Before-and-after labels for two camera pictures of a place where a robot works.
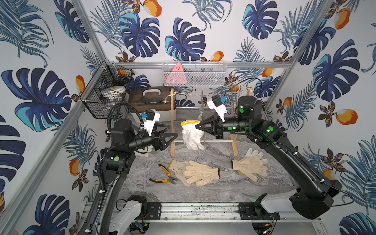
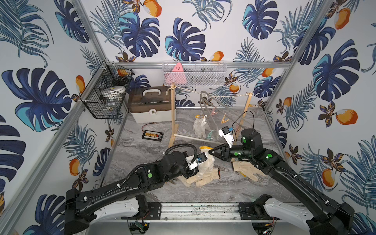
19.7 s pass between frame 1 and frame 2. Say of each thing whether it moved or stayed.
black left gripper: moved
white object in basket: stayed
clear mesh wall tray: stayed
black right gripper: moved
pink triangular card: stayed
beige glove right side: stayed
